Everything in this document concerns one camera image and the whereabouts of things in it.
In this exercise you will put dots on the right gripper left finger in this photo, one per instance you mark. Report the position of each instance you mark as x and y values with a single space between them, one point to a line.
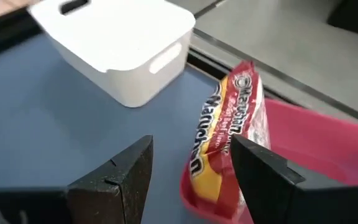
113 199

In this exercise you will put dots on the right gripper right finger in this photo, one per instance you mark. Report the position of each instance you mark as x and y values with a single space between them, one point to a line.
275 199

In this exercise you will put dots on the red Maruchan noodle pack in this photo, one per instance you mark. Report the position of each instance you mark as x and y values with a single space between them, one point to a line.
225 124

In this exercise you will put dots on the pink plastic bin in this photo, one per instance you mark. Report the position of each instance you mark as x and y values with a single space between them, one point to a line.
322 146

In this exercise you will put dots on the white plastic bin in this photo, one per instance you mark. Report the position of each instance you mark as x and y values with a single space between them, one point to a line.
120 40

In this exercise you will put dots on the black floor mat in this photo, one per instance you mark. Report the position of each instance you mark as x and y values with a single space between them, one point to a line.
356 15

